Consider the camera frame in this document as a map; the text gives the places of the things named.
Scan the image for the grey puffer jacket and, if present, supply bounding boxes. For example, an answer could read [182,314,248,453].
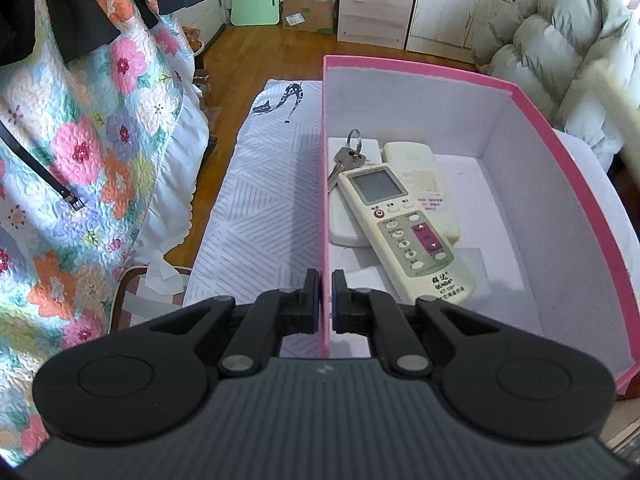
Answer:
[472,0,639,169]

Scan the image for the wooden shelf cabinet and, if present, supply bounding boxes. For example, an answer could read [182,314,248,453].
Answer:
[337,0,414,50]

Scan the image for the floral quilt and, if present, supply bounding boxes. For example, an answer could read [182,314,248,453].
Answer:
[1,0,208,466]

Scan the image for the cream remote with display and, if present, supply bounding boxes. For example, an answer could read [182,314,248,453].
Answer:
[337,164,475,304]

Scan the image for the white remote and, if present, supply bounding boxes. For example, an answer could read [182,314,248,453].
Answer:
[329,139,382,247]

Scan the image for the silver key bunch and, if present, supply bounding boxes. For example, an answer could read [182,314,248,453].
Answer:
[328,129,367,193]

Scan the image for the cardboard box on floor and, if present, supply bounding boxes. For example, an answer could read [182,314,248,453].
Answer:
[281,0,338,35]

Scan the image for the white patterned tablecloth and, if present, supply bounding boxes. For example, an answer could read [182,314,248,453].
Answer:
[182,78,616,359]

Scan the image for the pink shoe box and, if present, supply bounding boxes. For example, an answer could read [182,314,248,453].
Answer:
[322,55,639,390]

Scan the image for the cream remote back up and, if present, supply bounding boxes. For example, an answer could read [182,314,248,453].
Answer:
[382,141,460,245]

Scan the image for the black strap with buckle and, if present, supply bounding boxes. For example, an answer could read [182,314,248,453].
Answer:
[0,119,87,213]

